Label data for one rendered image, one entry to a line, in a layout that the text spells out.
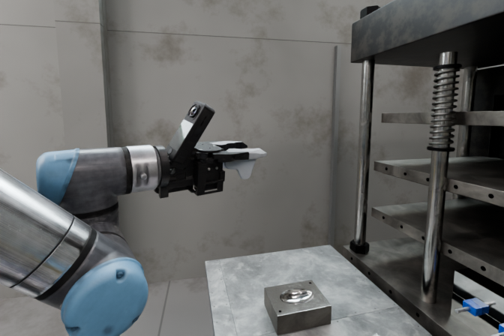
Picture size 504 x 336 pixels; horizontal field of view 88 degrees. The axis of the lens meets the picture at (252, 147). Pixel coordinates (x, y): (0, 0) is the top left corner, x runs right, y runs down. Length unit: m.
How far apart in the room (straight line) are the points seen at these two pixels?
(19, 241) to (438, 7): 1.22
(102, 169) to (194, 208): 2.14
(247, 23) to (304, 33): 0.54
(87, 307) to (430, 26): 1.19
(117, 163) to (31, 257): 0.17
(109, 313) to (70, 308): 0.03
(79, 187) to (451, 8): 1.14
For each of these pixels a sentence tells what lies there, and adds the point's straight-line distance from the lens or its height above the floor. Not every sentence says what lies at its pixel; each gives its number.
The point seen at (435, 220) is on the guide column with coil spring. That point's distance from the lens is 1.25.
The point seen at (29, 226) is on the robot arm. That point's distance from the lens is 0.30.
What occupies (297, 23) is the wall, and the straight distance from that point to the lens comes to 2.68.
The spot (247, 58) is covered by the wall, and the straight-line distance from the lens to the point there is 2.48.
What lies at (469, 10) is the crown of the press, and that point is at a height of 1.84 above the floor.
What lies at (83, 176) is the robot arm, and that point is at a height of 1.44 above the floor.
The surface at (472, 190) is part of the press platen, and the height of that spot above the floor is 1.27.
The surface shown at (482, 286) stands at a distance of 1.25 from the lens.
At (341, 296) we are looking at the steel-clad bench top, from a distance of 1.27.
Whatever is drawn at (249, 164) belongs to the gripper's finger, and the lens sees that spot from 0.51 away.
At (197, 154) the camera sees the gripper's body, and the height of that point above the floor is 1.46.
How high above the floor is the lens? 1.52
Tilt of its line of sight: 7 degrees down
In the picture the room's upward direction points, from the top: straight up
